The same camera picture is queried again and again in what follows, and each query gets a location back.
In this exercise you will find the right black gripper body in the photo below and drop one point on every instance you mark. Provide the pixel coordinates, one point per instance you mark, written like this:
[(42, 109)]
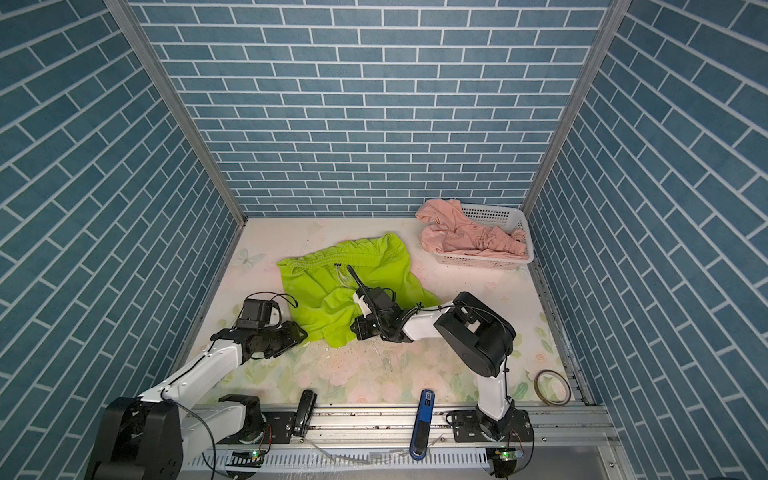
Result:
[(370, 326)]

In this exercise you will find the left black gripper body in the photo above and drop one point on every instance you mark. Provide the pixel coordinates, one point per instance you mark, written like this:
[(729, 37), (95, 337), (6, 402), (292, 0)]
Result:
[(283, 338)]

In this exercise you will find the lime green shorts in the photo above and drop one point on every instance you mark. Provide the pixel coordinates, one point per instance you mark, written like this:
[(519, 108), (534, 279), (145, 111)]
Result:
[(325, 290)]

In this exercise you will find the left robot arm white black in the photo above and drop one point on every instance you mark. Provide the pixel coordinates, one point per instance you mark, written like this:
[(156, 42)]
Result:
[(153, 435)]

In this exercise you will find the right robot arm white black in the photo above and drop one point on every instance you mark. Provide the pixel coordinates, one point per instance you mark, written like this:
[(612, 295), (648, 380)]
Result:
[(481, 338)]

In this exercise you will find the pink shorts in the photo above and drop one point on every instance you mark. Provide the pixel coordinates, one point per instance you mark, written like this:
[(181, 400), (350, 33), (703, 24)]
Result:
[(449, 231)]

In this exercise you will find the blue black handheld device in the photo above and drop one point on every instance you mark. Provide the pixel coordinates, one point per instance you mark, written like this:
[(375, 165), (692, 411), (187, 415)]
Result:
[(420, 434)]

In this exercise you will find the left green circuit board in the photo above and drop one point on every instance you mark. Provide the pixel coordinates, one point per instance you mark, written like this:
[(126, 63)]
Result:
[(247, 459)]

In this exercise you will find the green circuit board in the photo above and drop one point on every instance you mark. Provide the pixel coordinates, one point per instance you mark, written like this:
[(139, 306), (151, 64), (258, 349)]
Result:
[(247, 459), (506, 454)]

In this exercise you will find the white plastic laundry basket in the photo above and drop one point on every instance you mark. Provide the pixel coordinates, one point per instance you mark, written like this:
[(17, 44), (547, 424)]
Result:
[(509, 220)]

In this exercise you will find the right green circuit board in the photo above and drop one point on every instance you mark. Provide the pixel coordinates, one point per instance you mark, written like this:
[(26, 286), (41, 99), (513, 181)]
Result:
[(506, 454)]

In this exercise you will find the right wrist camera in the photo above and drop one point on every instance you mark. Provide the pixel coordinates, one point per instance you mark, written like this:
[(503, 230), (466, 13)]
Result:
[(361, 302)]

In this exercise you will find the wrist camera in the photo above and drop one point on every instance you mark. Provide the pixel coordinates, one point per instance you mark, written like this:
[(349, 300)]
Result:
[(258, 314), (361, 302)]

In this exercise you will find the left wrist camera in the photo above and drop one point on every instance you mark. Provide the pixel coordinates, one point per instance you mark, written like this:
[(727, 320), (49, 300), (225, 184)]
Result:
[(258, 314)]

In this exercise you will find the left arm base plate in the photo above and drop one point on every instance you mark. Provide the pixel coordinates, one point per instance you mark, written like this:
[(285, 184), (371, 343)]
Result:
[(276, 428)]

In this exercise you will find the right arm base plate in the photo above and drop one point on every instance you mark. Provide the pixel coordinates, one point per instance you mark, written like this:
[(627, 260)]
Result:
[(472, 426)]

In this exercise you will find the aluminium front rail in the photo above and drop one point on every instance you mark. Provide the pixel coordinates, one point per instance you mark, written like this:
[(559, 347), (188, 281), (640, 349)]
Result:
[(362, 426)]

